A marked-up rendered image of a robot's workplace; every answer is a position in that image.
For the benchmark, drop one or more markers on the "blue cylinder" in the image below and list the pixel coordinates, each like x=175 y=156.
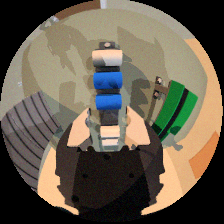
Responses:
x=107 y=80
x=108 y=101

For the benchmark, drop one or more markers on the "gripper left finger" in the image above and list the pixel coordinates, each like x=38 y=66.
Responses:
x=76 y=138

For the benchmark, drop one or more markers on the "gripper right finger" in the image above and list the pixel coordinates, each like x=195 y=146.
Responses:
x=140 y=136

